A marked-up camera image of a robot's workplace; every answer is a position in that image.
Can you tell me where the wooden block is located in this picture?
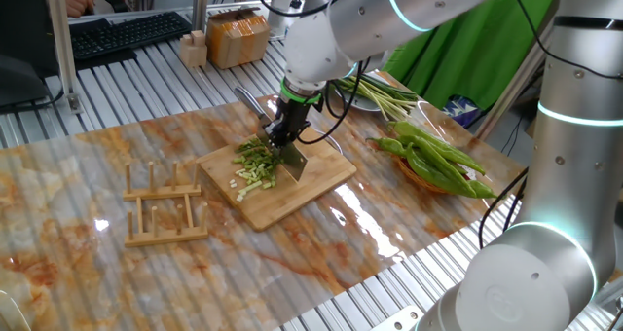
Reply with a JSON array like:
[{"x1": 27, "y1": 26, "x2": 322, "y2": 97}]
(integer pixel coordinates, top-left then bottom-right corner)
[{"x1": 178, "y1": 29, "x2": 209, "y2": 69}]

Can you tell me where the long green chili pepper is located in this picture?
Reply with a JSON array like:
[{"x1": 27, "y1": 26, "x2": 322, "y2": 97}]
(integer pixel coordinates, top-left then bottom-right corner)
[
  {"x1": 398, "y1": 134, "x2": 479, "y2": 200},
  {"x1": 365, "y1": 135, "x2": 409, "y2": 158},
  {"x1": 387, "y1": 120, "x2": 487, "y2": 176},
  {"x1": 403, "y1": 142, "x2": 471, "y2": 197},
  {"x1": 466, "y1": 178, "x2": 498, "y2": 201}
]

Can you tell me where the taped cardboard box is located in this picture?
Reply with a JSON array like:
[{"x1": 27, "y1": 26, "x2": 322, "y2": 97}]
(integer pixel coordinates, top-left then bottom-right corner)
[{"x1": 205, "y1": 7, "x2": 272, "y2": 70}]

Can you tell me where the marble pattern table mat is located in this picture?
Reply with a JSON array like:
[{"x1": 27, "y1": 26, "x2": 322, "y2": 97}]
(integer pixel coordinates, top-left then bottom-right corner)
[{"x1": 0, "y1": 70, "x2": 531, "y2": 331}]

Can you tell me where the open brown cardboard box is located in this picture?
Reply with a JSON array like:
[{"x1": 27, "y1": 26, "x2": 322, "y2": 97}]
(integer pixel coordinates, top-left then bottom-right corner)
[{"x1": 525, "y1": 110, "x2": 542, "y2": 147}]

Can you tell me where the green cloth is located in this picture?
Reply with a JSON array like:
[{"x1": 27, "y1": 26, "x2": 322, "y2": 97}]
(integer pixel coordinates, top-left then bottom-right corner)
[{"x1": 384, "y1": 0, "x2": 562, "y2": 111}]

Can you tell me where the black computer keyboard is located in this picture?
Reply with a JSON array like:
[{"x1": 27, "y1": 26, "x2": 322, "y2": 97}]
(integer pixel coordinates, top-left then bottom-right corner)
[{"x1": 70, "y1": 11, "x2": 194, "y2": 62}]

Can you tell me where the steel cleaver knife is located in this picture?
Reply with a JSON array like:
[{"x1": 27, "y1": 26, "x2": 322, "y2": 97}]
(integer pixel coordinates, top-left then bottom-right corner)
[{"x1": 233, "y1": 86, "x2": 310, "y2": 183}]

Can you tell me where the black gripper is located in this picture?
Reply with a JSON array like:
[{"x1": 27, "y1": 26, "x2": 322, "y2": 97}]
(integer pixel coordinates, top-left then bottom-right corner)
[{"x1": 263, "y1": 96, "x2": 316, "y2": 149}]

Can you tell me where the black computer monitor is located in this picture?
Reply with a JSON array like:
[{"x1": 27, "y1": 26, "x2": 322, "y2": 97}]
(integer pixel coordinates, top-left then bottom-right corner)
[{"x1": 0, "y1": 0, "x2": 62, "y2": 111}]

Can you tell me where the black cable bundle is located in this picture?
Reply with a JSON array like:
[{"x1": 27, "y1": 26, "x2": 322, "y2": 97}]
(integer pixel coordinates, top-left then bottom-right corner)
[{"x1": 478, "y1": 165, "x2": 530, "y2": 250}]

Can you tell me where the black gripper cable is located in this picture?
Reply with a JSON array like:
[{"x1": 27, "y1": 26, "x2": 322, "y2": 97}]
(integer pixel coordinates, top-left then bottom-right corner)
[{"x1": 296, "y1": 57, "x2": 372, "y2": 146}]

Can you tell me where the long cut green garlic piece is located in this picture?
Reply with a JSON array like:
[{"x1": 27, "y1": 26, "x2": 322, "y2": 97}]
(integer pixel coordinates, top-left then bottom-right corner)
[{"x1": 238, "y1": 180, "x2": 264, "y2": 196}]

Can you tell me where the bunch of green garlic stalks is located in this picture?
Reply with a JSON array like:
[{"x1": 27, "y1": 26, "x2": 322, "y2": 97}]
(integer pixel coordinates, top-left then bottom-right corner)
[{"x1": 338, "y1": 75, "x2": 420, "y2": 123}]

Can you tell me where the bamboo cutting board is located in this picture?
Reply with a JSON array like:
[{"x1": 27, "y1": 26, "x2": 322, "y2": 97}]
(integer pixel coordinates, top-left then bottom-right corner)
[{"x1": 196, "y1": 121, "x2": 358, "y2": 233}]

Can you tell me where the aluminium frame post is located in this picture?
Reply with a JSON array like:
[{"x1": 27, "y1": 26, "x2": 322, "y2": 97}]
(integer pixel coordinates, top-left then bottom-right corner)
[
  {"x1": 42, "y1": 0, "x2": 83, "y2": 114},
  {"x1": 192, "y1": 0, "x2": 210, "y2": 33},
  {"x1": 474, "y1": 9, "x2": 564, "y2": 142}
]

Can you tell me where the grey round plate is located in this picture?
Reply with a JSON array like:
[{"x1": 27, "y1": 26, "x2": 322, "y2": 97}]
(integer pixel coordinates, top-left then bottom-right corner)
[{"x1": 336, "y1": 87, "x2": 385, "y2": 113}]

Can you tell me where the black monitor cable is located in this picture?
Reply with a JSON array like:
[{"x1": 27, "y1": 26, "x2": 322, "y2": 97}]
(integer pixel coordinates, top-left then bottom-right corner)
[{"x1": 0, "y1": 88, "x2": 67, "y2": 114}]

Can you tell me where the blue patterned bag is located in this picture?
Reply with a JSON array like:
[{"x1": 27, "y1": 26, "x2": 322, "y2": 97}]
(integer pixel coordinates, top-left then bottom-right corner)
[{"x1": 440, "y1": 95, "x2": 481, "y2": 129}]

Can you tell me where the clear glass dish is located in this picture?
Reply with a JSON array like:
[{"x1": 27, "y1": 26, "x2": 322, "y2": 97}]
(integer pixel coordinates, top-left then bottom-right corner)
[{"x1": 313, "y1": 126, "x2": 345, "y2": 158}]

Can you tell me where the white metal mounting plate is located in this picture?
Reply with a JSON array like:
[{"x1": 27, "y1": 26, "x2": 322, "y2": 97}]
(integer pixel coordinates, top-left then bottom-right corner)
[{"x1": 369, "y1": 304, "x2": 425, "y2": 331}]

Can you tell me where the wooden peg rack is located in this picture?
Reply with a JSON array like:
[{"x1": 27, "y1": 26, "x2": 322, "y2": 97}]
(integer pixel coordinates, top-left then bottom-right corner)
[{"x1": 121, "y1": 161, "x2": 210, "y2": 248}]

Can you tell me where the person's bare hand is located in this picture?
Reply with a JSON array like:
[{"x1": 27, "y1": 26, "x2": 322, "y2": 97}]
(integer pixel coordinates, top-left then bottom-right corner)
[{"x1": 62, "y1": 0, "x2": 96, "y2": 19}]

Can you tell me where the white cylindrical object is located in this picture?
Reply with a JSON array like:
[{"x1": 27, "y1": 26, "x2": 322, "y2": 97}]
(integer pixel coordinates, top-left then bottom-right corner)
[{"x1": 266, "y1": 0, "x2": 300, "y2": 36}]

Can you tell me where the woven wicker basket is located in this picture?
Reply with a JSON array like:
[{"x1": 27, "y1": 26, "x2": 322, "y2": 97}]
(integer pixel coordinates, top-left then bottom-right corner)
[{"x1": 391, "y1": 153, "x2": 472, "y2": 196}]

